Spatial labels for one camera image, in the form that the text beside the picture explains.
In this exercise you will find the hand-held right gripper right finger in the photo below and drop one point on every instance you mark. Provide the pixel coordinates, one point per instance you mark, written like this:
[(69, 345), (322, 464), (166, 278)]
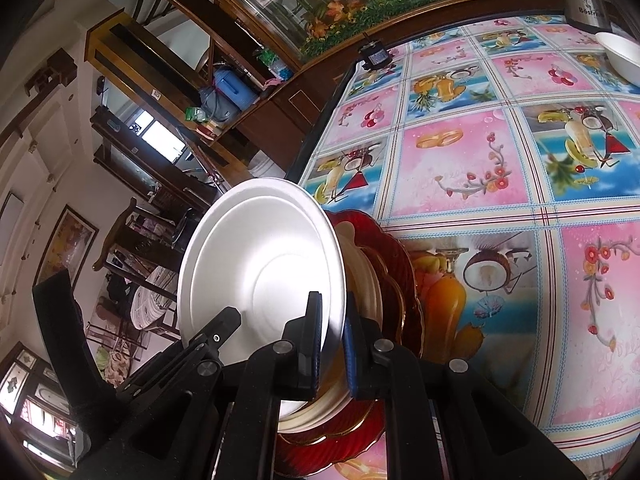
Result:
[(352, 355)]

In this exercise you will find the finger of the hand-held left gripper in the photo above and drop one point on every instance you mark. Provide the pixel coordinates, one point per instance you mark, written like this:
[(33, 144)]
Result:
[(220, 327)]

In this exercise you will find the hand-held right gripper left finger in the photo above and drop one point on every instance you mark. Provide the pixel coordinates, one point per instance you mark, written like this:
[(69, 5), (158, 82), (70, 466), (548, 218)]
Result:
[(315, 340)]

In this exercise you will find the cream plate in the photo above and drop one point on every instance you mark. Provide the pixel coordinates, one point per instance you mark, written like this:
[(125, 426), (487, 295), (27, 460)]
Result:
[(375, 290), (357, 270)]

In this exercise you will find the white deep plate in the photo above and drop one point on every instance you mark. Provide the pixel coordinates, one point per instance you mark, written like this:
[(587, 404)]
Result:
[(260, 270)]

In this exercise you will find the gold-rimmed red glass plate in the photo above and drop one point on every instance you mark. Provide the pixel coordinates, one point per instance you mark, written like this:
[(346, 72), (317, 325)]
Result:
[(387, 272)]

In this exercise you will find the large red glass plate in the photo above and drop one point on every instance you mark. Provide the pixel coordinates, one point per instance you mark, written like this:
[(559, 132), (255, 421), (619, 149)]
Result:
[(310, 460)]

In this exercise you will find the striped cushion stool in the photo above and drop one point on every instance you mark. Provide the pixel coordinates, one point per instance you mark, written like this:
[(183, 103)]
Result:
[(150, 300)]

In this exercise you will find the dark wooden chair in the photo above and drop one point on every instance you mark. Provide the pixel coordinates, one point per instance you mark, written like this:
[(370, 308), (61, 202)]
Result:
[(112, 240)]

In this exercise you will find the white plastic bucket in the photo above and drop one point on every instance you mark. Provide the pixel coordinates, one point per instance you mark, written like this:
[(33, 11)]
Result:
[(265, 167)]

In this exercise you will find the black framed table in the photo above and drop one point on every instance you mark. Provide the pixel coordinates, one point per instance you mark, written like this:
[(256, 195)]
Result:
[(320, 125)]

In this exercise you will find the wooden cabinet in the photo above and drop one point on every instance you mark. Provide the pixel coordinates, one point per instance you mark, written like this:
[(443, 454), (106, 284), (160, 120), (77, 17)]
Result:
[(287, 105)]

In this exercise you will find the fruit-print tablecloth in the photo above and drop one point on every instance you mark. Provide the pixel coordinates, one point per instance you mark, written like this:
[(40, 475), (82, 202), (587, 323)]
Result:
[(500, 170)]

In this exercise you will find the blue plastic container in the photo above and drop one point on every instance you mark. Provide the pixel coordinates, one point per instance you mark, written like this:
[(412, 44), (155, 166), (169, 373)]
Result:
[(232, 87)]

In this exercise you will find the small black device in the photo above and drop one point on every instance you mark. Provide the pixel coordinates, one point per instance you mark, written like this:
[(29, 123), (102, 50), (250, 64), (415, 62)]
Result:
[(375, 55)]

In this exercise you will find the wooden shelf unit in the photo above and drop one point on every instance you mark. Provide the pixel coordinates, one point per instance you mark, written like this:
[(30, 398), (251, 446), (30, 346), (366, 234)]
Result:
[(100, 45)]

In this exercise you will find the white bowl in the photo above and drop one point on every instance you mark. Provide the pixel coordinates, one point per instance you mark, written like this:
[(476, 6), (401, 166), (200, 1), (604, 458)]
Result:
[(622, 57)]

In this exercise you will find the framed wall painting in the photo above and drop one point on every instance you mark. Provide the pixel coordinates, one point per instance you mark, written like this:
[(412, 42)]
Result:
[(65, 245)]

